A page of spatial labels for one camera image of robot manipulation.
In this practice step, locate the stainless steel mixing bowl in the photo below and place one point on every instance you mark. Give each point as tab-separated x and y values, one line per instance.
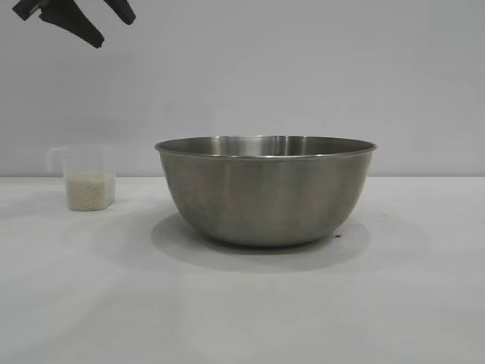
265	197

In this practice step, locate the white rice grains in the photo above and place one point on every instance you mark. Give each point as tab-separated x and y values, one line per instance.
89	191

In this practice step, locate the clear plastic measuring cup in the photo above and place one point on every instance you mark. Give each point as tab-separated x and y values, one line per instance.
91	159

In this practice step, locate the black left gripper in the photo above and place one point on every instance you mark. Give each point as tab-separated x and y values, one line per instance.
28	7

